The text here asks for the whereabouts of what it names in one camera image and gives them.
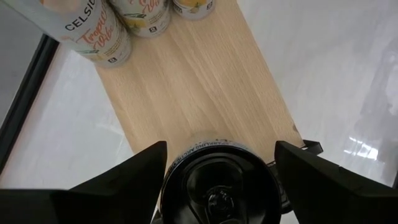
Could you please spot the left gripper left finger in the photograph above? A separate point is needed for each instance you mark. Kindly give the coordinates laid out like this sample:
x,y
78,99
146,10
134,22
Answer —
x,y
118,196

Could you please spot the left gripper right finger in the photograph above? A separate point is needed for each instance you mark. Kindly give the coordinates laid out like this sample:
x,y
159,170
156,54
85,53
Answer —
x,y
335,199

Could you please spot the wooden shelf black metal frame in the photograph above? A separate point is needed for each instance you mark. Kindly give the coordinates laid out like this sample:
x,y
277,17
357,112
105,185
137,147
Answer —
x,y
202,77

